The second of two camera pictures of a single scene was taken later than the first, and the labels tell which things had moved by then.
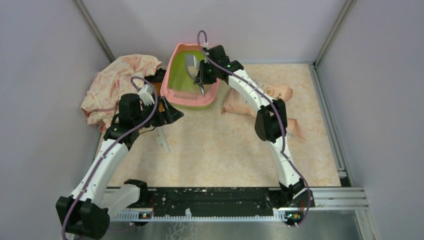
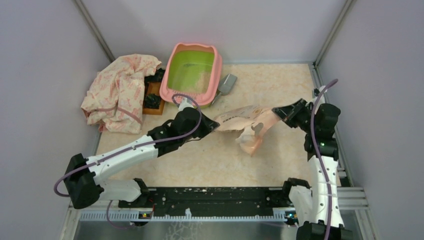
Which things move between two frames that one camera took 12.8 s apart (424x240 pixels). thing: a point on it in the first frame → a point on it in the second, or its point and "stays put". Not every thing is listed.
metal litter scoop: (192, 67) → (225, 86)
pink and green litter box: (178, 90) stays put
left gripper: (171, 113) → (208, 125)
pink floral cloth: (125, 75) stays put
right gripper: (201, 78) → (288, 113)
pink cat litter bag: (233, 104) → (255, 120)
